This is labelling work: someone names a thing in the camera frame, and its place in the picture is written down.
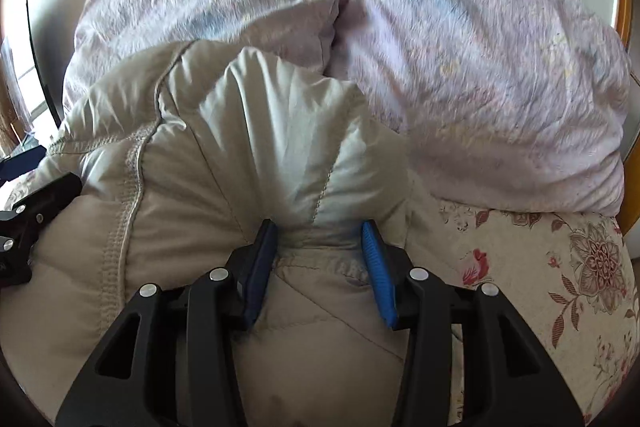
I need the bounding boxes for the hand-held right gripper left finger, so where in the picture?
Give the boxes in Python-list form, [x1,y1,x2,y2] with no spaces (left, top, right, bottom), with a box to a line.
[55,219,279,427]

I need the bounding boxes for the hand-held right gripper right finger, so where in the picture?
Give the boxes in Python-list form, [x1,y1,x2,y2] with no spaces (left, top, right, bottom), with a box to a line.
[361,220,583,427]

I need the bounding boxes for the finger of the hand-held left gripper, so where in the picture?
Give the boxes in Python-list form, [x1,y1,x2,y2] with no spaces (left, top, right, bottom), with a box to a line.
[0,172,83,286]

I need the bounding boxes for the beige down jacket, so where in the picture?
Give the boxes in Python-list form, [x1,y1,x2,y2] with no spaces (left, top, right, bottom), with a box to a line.
[0,39,466,427]

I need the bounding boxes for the dark flat panel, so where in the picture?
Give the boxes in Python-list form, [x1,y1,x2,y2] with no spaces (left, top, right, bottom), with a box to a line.
[25,0,65,128]

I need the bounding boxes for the floral bed sheet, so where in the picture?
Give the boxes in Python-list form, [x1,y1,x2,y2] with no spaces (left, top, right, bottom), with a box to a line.
[435,199,640,427]

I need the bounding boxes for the right lavender pillow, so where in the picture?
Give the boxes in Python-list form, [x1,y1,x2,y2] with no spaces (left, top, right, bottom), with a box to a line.
[325,0,632,215]

